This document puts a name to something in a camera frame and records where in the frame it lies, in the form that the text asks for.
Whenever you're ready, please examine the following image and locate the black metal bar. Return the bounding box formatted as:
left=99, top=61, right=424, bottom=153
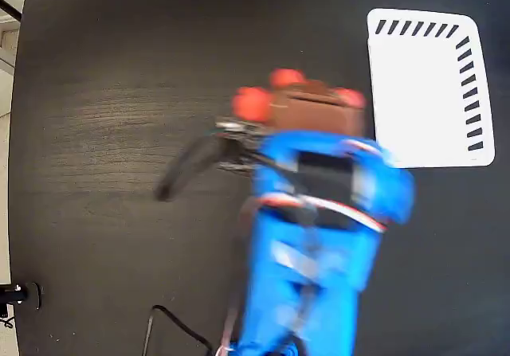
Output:
left=0, top=0, right=23, bottom=22

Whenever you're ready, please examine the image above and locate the red turtle toy grey shell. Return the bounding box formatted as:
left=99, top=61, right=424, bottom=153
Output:
left=231, top=68, right=367, bottom=124

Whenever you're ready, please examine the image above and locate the black camera cable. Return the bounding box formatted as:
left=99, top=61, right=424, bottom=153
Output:
left=140, top=135, right=228, bottom=356

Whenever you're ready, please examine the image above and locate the white plastic tray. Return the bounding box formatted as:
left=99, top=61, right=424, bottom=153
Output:
left=366, top=7, right=496, bottom=170

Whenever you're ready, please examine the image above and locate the bare camera circuit board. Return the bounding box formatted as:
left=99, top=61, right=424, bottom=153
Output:
left=214, top=118, right=274, bottom=174

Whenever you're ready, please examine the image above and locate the black table clamp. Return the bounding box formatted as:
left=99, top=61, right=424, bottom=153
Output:
left=0, top=282, right=43, bottom=319

